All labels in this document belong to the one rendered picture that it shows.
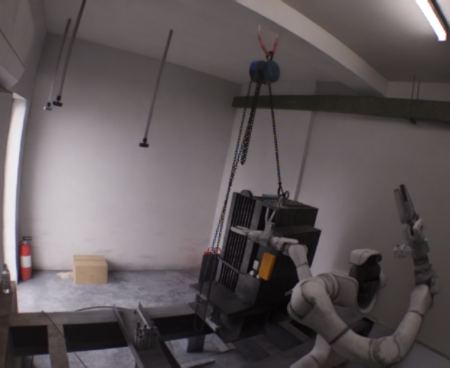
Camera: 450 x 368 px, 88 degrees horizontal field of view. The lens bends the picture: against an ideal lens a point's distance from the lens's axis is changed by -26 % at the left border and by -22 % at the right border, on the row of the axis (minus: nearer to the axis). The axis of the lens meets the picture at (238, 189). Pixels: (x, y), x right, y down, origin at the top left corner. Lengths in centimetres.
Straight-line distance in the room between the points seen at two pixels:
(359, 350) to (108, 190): 341
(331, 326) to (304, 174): 260
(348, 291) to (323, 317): 16
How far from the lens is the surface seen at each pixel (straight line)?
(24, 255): 372
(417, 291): 107
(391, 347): 89
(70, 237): 392
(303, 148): 328
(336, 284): 98
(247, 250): 204
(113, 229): 396
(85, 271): 372
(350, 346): 86
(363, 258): 98
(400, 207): 98
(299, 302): 88
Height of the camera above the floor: 191
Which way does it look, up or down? 7 degrees down
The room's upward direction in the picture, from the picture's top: 12 degrees clockwise
